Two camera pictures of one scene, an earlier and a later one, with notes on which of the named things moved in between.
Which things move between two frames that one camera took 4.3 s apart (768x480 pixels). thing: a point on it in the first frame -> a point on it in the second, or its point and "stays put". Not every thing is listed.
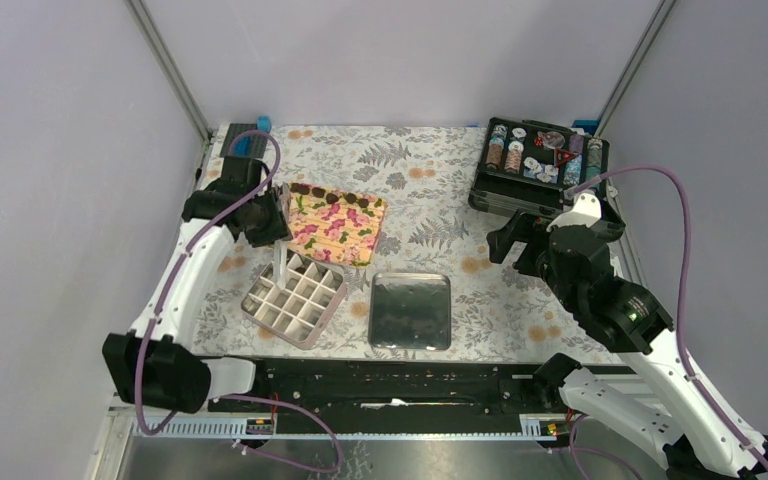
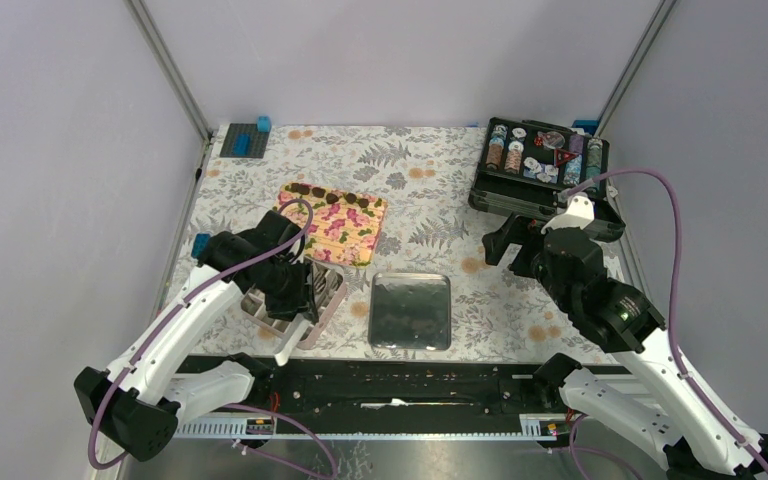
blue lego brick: x=264 y=123 stays put
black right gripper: x=524 y=227 stays put
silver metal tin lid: x=409 y=311 stays put
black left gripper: x=278 y=229 -> x=300 y=302
